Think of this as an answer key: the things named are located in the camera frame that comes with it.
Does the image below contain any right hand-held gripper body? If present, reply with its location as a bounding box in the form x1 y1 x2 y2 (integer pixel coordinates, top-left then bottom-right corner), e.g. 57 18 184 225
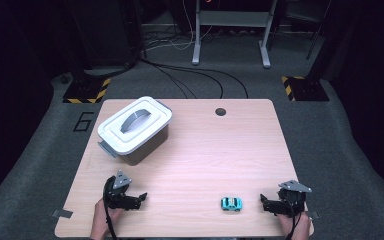
273 179 313 218

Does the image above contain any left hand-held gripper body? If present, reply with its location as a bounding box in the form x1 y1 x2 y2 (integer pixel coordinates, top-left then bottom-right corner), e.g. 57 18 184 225
103 169 136 211

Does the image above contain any teal toy car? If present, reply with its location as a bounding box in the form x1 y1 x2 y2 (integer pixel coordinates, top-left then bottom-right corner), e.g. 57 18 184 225
220 196 243 212

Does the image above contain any brown transparent storage box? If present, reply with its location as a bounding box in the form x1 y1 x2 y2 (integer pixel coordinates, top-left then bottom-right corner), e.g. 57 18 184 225
98 99 173 167

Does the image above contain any white lid with grey handle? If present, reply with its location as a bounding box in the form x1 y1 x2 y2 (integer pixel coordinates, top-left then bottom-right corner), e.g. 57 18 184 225
97 95 174 157

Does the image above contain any person's left hand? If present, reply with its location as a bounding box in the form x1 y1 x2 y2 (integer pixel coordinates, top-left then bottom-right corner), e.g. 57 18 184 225
93 199 124 233

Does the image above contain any person's right hand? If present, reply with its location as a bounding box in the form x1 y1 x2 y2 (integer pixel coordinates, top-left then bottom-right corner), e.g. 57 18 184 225
276 212 312 236

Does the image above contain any black base with yellow stripes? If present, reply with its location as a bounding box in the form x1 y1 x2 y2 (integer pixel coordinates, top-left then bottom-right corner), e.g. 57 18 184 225
62 77 112 104
281 75 330 102

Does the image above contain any left hand-held gripper cable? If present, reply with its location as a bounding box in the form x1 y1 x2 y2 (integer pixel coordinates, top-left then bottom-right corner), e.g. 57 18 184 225
102 181 119 240

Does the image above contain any hand-held gripper cable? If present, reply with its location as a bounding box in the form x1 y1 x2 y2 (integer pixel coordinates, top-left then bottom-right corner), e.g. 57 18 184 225
285 196 304 240
102 181 119 240

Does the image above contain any right hand-held gripper cable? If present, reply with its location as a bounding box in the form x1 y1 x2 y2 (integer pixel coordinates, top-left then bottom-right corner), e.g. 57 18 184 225
285 196 304 240

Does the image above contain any black floor cable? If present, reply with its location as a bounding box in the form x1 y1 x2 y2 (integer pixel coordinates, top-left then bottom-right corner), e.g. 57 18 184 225
139 58 250 100
151 63 225 100

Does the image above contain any white metal stand frame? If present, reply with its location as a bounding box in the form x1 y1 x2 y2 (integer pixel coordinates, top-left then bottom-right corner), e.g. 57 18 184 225
191 0 272 69

